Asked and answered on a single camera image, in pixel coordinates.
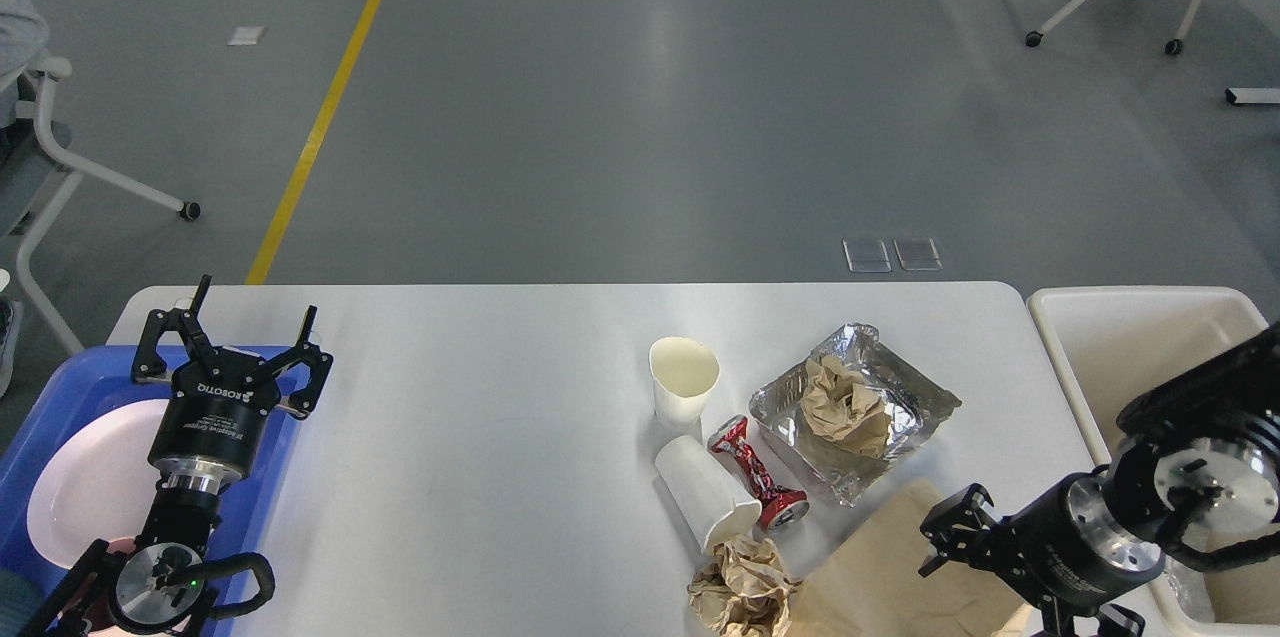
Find crushed red soda can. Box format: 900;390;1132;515
705;413;810;533

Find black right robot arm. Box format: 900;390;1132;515
919;326;1279;636

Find brown paper sheet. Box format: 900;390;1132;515
787;478;1030;636

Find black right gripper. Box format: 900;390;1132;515
916;473;1167;637

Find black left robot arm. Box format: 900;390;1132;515
20;276;333;636

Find blue plastic tray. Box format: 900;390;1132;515
1;345;300;597

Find lying white paper cup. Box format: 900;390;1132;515
655;435;762;556

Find grey green mug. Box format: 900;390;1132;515
0;569;45;636

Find clear floor plate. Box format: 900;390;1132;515
893;239;943;271
842;239;893;274

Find upright white paper cup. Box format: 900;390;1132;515
648;336;721;429

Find clear floor plate right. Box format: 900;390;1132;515
893;239;943;271

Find clear floor plate left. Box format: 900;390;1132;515
842;239;893;274

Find pink plate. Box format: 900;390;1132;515
26;399;166;568

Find white bar base right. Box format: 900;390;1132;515
1224;87;1280;107

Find beige plastic bin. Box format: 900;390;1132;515
1028;287;1277;636

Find crumpled brown paper ball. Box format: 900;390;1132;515
687;535;803;636

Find clear plastic bag in bin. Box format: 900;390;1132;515
1165;559;1216;623

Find pink ribbed mug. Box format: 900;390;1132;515
65;537;136;636

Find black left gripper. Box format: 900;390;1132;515
131;274;334;485

